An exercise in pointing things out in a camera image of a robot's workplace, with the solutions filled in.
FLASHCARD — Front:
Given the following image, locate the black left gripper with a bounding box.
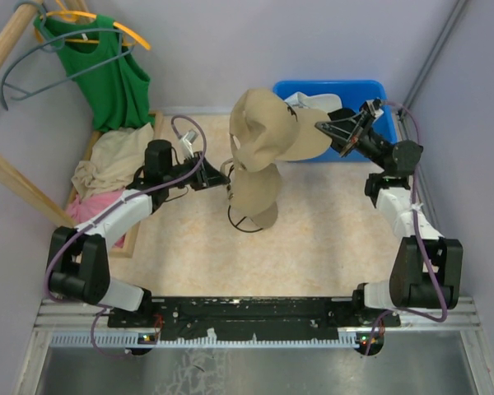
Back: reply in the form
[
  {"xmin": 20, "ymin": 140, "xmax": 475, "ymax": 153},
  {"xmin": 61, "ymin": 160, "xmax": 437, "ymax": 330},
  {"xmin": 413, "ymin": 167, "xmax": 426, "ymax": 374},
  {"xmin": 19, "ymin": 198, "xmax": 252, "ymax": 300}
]
[{"xmin": 164, "ymin": 151, "xmax": 231, "ymax": 191}]

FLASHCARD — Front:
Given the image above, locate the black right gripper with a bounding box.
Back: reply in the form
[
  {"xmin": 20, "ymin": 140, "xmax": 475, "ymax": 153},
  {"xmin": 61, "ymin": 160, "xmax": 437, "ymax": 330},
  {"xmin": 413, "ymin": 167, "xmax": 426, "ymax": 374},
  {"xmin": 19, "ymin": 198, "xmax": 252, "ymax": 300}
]
[{"xmin": 314, "ymin": 111, "xmax": 390, "ymax": 171}]

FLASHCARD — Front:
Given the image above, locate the blue plastic bin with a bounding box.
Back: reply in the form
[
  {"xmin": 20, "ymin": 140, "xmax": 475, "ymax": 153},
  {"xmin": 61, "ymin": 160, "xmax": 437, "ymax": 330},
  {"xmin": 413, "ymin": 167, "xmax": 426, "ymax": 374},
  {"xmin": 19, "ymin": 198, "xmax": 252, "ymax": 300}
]
[{"xmin": 273, "ymin": 79, "xmax": 398, "ymax": 163}]

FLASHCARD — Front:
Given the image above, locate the tan cap with R logo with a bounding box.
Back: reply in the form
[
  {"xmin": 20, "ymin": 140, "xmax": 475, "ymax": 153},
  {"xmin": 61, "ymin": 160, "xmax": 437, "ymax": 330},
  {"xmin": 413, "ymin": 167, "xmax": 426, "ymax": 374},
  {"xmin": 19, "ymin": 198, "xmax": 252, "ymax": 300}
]
[{"xmin": 220, "ymin": 158, "xmax": 282, "ymax": 230}]

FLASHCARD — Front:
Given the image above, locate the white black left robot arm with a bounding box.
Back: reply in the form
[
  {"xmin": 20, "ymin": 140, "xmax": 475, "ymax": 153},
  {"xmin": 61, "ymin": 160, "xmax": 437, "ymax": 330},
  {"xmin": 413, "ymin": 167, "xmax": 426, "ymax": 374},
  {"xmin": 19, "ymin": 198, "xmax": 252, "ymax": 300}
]
[{"xmin": 44, "ymin": 140, "xmax": 230, "ymax": 327}]

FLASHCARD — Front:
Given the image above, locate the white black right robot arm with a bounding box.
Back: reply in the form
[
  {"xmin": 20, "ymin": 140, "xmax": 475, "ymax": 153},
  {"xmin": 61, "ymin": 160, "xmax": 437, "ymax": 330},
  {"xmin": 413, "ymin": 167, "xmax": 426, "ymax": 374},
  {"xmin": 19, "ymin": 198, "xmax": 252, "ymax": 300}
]
[{"xmin": 315, "ymin": 99, "xmax": 464, "ymax": 326}]

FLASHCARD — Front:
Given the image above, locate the white cap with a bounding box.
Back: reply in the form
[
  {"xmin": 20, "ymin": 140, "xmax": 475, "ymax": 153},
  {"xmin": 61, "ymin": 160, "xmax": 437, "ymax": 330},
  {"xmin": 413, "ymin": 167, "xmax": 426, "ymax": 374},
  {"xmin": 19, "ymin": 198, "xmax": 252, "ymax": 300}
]
[{"xmin": 284, "ymin": 91, "xmax": 343, "ymax": 113}]

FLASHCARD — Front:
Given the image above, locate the wooden tray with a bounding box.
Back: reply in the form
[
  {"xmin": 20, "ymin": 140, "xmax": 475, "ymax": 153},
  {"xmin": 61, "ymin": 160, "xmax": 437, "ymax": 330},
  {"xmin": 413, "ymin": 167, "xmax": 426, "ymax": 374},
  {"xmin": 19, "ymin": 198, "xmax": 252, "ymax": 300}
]
[{"xmin": 50, "ymin": 109, "xmax": 165, "ymax": 259}]

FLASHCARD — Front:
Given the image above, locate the beige cloth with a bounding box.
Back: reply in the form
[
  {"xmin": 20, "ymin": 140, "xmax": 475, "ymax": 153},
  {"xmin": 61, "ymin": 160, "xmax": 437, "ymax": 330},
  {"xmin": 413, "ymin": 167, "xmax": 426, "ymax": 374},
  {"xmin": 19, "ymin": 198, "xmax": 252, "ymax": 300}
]
[{"xmin": 72, "ymin": 123, "xmax": 154, "ymax": 200}]

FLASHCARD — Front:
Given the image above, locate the green tank top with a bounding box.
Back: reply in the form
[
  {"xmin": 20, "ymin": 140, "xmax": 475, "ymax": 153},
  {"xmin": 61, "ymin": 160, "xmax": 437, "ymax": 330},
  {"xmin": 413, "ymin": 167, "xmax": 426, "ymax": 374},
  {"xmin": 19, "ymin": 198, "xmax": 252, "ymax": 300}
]
[{"xmin": 33, "ymin": 15, "xmax": 155, "ymax": 132}]

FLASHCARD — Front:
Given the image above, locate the pink cloth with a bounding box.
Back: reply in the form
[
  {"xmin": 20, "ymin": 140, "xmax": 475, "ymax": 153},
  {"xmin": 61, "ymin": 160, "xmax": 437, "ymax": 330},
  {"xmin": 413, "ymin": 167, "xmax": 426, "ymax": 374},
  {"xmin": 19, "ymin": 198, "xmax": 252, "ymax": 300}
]
[{"xmin": 64, "ymin": 188, "xmax": 128, "ymax": 249}]

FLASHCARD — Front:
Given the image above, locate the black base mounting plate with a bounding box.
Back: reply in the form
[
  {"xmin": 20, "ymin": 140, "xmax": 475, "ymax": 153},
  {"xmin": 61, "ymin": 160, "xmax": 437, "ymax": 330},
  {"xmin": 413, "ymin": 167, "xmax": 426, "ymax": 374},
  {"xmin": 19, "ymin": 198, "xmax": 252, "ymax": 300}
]
[{"xmin": 108, "ymin": 297, "xmax": 381, "ymax": 342}]

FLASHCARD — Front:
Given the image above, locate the yellow clothes hanger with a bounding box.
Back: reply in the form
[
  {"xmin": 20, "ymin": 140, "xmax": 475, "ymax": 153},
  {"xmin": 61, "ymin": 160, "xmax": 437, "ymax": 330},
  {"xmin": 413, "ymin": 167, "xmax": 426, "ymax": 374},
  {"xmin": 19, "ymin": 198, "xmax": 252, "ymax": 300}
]
[{"xmin": 35, "ymin": 1, "xmax": 151, "ymax": 50}]

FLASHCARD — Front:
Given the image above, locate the grey blue clothes hanger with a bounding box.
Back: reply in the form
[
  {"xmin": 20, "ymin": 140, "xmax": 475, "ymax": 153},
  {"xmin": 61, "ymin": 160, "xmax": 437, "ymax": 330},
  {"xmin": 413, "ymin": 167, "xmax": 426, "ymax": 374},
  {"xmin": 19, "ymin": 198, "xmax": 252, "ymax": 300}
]
[{"xmin": 0, "ymin": 1, "xmax": 132, "ymax": 110}]

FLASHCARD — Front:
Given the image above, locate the wooden clothes rack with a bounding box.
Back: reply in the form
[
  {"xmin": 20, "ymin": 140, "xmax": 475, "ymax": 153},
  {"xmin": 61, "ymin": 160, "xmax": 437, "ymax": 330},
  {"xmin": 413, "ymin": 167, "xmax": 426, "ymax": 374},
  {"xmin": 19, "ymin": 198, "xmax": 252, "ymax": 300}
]
[{"xmin": 0, "ymin": 1, "xmax": 91, "ymax": 226}]

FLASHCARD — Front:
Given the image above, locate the black wire hat stand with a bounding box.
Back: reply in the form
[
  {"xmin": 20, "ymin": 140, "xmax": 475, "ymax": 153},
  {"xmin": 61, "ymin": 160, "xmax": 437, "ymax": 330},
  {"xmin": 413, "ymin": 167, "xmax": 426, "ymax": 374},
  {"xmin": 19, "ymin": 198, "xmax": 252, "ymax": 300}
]
[{"xmin": 226, "ymin": 162, "xmax": 268, "ymax": 233}]

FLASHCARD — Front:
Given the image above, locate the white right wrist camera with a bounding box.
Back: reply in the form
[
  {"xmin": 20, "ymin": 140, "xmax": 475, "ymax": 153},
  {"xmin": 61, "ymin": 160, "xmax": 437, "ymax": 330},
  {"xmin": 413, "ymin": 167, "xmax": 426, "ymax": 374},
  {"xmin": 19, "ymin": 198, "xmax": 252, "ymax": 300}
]
[{"xmin": 362, "ymin": 98, "xmax": 384, "ymax": 120}]

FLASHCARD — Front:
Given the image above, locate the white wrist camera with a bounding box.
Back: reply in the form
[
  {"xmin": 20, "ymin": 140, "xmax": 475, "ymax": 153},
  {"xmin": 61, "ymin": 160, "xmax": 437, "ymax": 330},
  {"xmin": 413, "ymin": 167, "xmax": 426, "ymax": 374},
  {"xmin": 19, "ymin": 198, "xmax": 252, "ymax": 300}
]
[
  {"xmin": 178, "ymin": 129, "xmax": 198, "ymax": 159},
  {"xmin": 362, "ymin": 98, "xmax": 384, "ymax": 120}
]

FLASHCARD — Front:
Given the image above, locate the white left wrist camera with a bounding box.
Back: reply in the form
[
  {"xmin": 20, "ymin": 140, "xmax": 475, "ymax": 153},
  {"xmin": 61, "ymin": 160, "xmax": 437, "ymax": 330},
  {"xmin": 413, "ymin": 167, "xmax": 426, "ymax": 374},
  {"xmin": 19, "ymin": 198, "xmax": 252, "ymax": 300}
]
[{"xmin": 178, "ymin": 129, "xmax": 198, "ymax": 159}]

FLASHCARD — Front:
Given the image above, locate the aluminium frame rail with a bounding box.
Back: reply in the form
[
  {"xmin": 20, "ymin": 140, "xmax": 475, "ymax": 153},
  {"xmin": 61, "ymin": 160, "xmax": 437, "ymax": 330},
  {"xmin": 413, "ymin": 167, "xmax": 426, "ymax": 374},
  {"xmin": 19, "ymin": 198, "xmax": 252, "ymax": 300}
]
[{"xmin": 15, "ymin": 297, "xmax": 494, "ymax": 394}]

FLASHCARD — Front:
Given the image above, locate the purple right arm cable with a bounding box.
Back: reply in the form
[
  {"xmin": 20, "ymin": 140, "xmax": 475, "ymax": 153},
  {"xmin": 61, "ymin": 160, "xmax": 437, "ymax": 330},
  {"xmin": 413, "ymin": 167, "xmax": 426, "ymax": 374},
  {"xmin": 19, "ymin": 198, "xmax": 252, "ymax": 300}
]
[{"xmin": 364, "ymin": 100, "xmax": 452, "ymax": 357}]

